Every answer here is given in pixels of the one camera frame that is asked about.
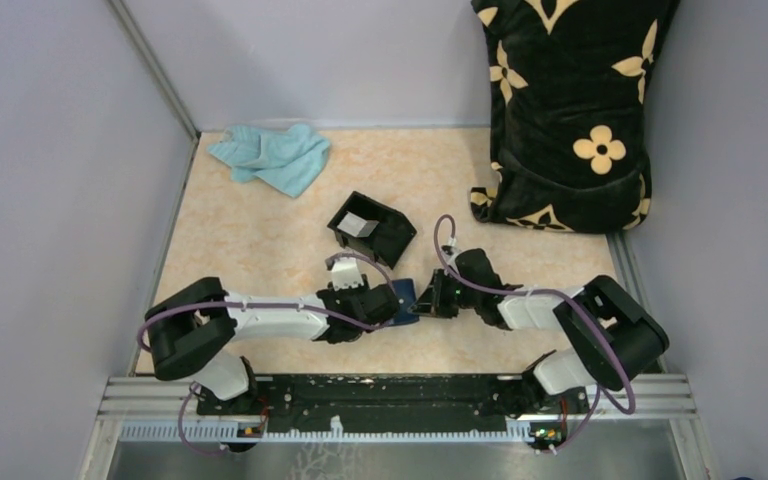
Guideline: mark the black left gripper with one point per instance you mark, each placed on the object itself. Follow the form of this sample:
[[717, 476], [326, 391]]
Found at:
[[353, 292]]

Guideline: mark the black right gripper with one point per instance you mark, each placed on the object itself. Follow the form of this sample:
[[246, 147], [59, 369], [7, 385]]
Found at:
[[432, 302]]

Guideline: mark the blue leather card holder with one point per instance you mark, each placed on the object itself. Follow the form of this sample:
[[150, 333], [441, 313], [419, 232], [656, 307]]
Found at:
[[399, 297]]

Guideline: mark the black plastic card box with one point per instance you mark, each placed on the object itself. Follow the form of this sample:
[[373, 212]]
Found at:
[[390, 239]]

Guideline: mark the grey credit card stack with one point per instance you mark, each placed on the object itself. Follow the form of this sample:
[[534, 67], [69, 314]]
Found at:
[[356, 226]]

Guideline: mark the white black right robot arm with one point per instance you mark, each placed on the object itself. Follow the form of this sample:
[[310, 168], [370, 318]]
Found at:
[[612, 337]]

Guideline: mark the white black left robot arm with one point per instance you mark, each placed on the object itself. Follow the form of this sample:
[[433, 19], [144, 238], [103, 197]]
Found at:
[[187, 334]]

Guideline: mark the light blue cloth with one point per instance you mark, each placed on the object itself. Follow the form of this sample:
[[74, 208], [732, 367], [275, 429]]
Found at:
[[288, 161]]

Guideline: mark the black floral cushion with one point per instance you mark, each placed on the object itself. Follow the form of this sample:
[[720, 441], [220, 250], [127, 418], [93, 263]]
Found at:
[[568, 82]]

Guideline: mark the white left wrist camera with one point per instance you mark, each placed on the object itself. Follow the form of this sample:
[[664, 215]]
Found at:
[[345, 274]]

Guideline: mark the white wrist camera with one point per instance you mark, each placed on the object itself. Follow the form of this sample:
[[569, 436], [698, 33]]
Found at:
[[450, 250], [345, 274]]

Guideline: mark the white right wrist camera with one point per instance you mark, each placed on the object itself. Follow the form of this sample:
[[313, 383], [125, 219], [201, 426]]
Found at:
[[450, 250]]

